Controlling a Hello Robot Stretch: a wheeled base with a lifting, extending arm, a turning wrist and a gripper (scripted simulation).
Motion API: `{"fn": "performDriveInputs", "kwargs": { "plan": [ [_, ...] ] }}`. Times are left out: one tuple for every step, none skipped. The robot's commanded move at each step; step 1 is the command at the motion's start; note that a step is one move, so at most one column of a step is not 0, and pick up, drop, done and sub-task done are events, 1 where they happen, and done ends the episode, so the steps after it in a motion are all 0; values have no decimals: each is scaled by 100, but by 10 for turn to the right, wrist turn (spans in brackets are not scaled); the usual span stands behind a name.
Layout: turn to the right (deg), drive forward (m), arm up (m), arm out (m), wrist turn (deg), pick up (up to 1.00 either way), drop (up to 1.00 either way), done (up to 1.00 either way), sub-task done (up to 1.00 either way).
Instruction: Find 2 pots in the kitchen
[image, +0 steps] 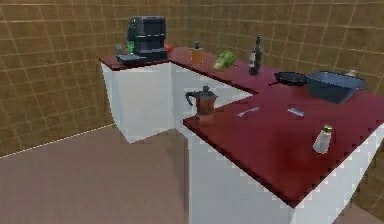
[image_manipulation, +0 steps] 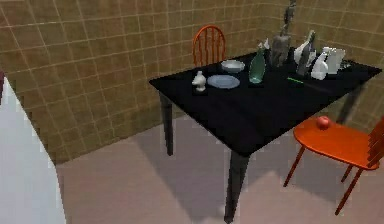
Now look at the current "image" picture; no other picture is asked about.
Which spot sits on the brown moka kettle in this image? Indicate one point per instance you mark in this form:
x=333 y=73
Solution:
x=204 y=101

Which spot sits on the silver butter knife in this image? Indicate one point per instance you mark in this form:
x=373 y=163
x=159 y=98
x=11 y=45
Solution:
x=247 y=111

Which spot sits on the orange soap dispenser bottle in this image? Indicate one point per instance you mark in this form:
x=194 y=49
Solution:
x=197 y=54

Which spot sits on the green lettuce head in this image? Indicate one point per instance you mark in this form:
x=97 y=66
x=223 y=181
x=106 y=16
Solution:
x=224 y=60

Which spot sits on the red tomato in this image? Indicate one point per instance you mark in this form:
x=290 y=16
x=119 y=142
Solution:
x=169 y=48

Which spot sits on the white counter with red top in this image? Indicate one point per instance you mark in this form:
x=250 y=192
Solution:
x=266 y=140

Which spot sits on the dark wine bottle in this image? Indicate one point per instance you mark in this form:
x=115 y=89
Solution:
x=255 y=58

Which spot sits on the black coffee machine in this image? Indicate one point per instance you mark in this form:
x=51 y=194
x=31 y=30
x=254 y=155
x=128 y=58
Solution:
x=146 y=38

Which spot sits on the green bottle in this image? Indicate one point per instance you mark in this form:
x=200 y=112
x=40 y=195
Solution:
x=130 y=46

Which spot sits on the small grey cup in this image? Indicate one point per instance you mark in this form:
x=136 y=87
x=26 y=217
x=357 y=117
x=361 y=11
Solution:
x=119 y=49

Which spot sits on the small silver blue card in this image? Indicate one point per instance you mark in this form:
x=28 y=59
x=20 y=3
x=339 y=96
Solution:
x=296 y=112

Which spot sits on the black frying pan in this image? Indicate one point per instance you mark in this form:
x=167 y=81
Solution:
x=290 y=78

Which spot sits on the white salt shaker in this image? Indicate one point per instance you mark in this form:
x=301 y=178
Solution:
x=322 y=140

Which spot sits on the blue rectangular pot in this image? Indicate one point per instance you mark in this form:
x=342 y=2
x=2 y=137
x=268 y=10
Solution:
x=333 y=87

